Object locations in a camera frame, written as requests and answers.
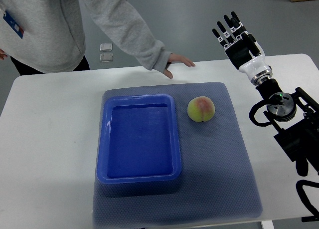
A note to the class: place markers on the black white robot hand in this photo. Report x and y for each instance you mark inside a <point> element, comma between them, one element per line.
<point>243,50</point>

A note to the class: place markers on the person's other hand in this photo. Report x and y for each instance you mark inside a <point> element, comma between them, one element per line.
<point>3,55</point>

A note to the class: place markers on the person's bare hand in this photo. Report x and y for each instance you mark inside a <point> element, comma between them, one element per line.
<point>176,58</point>

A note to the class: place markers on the yellow-green peach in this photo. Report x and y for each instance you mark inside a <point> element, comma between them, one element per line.
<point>201,109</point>

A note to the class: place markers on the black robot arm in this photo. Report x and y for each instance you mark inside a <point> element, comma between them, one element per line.
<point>300,141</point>

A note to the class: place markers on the grey sweatshirt sleeve forearm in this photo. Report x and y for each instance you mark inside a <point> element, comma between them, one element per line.
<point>124,26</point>

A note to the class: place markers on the lower metal floor plate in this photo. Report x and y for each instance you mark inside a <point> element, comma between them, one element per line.
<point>106,57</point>

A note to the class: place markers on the metal floor plate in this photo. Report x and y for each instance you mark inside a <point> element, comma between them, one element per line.
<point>106,57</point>
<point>106,47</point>

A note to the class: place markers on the upper metal floor plate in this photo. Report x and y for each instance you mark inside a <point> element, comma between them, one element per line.
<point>106,47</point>

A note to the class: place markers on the blue badge card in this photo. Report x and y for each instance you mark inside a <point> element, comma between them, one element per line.
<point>13,24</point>

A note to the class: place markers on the person's grey sweatshirt torso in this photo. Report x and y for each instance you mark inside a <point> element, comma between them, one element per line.
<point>53,38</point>

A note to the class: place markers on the blue plastic tray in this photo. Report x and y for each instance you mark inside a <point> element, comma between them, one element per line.
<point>138,140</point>

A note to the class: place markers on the blue-grey textured mat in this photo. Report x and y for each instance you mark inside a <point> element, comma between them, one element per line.
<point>216,180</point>

